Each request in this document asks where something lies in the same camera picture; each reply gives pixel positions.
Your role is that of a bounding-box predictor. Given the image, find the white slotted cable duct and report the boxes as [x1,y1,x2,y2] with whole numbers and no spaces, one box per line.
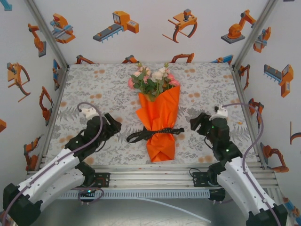
[56,190,210,199]

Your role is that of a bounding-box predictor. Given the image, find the black cable bracket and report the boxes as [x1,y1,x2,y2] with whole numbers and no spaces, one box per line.
[208,189,226,203]

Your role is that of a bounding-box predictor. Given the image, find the black ribbon with gold print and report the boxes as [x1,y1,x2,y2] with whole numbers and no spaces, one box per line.
[126,127,185,144]

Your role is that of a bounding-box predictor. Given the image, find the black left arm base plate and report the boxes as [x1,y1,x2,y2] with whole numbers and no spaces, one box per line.
[93,172,111,188]

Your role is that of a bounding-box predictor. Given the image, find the orange wrapping paper sheet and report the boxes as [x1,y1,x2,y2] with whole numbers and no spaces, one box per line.
[135,84,181,162]

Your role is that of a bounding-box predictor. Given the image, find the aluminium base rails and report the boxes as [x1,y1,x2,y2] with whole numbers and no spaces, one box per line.
[22,164,279,190]

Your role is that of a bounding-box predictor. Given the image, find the aluminium frame post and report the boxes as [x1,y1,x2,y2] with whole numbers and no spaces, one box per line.
[24,0,69,69]
[232,0,280,69]

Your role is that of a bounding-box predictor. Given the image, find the aluminium side rail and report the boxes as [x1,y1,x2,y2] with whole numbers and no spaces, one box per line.
[35,67,69,171]
[231,65,268,170]

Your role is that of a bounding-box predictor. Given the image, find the artificial pink white flower bunch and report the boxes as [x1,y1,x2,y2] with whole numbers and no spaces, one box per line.
[127,62,181,102]

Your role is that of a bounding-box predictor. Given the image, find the floral print tablecloth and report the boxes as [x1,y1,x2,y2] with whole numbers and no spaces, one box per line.
[44,62,261,166]

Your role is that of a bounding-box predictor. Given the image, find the circuit board with green light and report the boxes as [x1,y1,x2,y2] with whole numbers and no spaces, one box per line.
[78,187,97,196]

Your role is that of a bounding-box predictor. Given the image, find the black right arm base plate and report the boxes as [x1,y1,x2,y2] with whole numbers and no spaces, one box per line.
[192,171,223,188]

